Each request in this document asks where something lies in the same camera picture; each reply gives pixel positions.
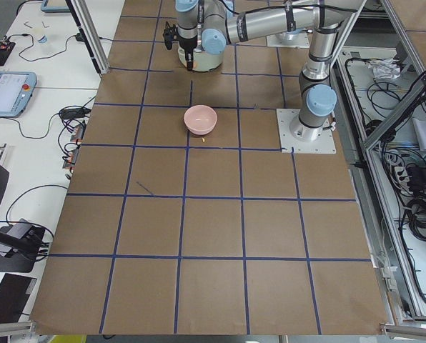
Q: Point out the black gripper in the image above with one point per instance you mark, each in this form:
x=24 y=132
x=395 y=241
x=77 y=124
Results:
x=186 y=43

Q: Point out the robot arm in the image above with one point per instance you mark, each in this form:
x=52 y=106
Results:
x=211 y=25

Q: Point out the pale green cooking pot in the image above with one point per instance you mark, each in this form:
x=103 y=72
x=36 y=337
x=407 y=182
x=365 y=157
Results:
x=205 y=62

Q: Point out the pink bowl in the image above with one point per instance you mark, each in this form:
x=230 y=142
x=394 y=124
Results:
x=200 y=119

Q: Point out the black power adapter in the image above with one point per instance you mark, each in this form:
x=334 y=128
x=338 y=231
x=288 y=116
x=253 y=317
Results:
x=74 y=113

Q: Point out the paper cup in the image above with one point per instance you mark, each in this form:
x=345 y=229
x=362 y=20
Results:
x=40 y=35

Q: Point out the blue teach pendant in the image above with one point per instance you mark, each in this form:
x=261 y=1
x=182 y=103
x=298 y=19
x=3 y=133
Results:
x=16 y=89
x=54 y=6

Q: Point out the crumpled white paper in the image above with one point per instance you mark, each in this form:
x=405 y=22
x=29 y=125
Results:
x=384 y=68

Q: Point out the black monitor stand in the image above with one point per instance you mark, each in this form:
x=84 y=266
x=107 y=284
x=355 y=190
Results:
x=20 y=243

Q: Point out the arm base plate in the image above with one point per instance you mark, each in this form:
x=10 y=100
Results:
x=296 y=138
x=287 y=40

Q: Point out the aluminium frame post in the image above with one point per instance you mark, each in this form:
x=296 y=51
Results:
x=87 y=29

